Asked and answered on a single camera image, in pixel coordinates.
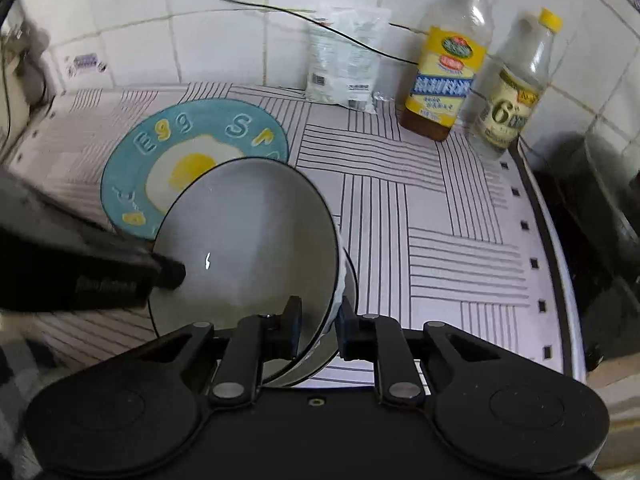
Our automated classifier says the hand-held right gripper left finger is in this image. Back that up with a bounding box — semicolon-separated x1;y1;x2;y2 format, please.
120;296;303;408

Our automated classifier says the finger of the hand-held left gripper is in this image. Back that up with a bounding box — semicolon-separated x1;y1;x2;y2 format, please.
147;252;187;290

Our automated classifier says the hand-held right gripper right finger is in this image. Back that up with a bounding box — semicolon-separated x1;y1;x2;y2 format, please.
336;305;501;407

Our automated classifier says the blue fried egg plate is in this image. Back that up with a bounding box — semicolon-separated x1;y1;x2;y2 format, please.
100;100;291;241

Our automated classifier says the striped table mat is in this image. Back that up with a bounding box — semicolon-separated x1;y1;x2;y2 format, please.
0;82;587;391

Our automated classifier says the dark cooking pot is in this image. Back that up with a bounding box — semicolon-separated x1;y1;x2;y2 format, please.
529;132;640;363

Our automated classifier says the yellow label bottle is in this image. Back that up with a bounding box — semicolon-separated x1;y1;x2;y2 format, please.
398;0;496;142

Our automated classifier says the white plastic bag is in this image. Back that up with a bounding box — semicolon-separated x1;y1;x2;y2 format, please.
305;5;393;113

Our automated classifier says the clear vinegar bottle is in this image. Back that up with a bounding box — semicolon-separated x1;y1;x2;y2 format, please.
467;7;564;162

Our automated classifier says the wall sticker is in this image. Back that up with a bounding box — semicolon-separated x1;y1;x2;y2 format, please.
65;52;108;78

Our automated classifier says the thin black cable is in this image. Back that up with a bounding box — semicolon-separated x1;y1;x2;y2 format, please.
162;0;433;66

